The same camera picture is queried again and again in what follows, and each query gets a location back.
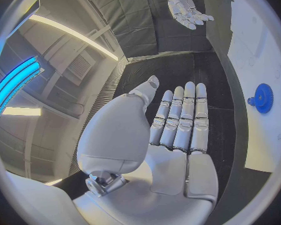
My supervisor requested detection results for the glowing light bar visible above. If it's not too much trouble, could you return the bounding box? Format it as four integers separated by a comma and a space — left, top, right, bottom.
0, 55, 46, 121

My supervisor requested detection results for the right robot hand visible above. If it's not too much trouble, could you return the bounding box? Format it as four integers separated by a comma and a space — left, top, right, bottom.
165, 0, 215, 31

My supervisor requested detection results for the blue gear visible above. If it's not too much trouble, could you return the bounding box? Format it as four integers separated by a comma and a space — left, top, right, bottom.
254, 83, 275, 114

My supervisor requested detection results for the white task board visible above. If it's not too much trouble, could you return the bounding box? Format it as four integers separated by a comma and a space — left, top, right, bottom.
226, 0, 281, 174

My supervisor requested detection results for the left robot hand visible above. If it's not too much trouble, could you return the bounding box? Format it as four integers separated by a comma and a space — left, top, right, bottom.
71, 75, 220, 225

